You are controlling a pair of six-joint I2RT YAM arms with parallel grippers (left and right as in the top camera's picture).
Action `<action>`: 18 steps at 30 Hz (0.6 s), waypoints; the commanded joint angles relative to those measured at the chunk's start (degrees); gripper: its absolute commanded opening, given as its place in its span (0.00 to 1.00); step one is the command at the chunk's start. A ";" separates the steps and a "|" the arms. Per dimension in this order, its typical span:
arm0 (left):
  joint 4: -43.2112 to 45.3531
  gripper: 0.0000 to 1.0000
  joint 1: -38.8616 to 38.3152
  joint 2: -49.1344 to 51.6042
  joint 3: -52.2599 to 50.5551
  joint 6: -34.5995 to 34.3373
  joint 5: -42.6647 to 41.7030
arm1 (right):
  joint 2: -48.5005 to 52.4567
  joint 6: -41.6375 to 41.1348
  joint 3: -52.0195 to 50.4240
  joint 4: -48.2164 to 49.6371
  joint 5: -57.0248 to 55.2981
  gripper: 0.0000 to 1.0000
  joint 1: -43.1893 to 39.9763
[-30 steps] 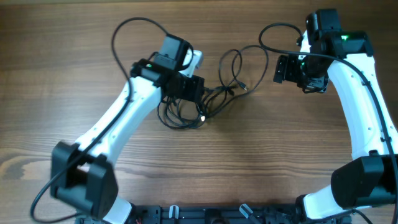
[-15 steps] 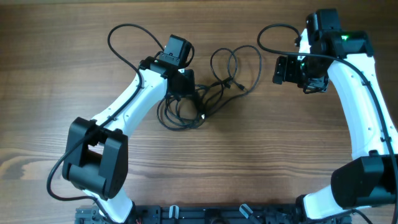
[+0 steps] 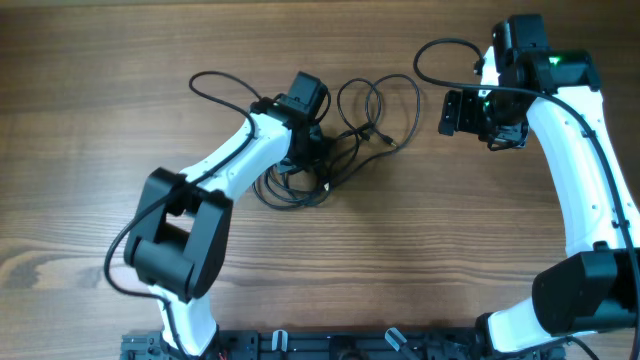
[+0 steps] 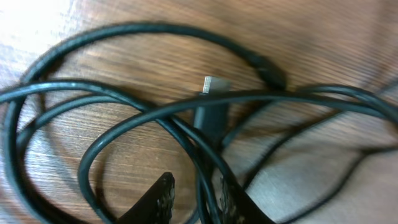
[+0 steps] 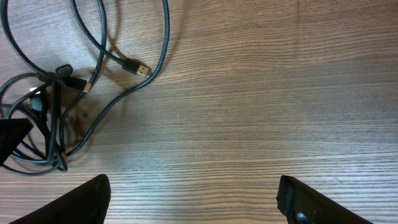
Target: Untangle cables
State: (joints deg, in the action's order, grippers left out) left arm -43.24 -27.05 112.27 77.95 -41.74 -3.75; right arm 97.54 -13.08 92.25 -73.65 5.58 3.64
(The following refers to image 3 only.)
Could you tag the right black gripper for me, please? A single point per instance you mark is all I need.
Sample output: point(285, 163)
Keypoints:
point(458, 116)

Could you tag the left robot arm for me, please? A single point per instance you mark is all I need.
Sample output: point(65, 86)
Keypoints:
point(177, 240)

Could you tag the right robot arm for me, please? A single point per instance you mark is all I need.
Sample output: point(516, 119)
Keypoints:
point(528, 88)

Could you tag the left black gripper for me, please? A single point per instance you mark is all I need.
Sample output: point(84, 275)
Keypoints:
point(320, 149)

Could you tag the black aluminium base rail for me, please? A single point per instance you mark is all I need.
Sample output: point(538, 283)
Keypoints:
point(445, 344)

